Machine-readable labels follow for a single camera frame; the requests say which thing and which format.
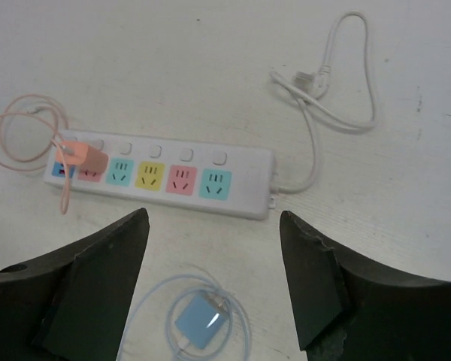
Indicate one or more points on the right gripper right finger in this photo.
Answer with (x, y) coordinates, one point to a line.
(347, 306)

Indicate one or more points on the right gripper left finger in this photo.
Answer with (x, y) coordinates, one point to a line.
(73, 303)

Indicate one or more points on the white colourful power strip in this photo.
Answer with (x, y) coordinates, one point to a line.
(216, 178)

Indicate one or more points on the pink charger plug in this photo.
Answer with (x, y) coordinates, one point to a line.
(81, 155)

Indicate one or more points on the blue charger plug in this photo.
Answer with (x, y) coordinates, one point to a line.
(201, 320)

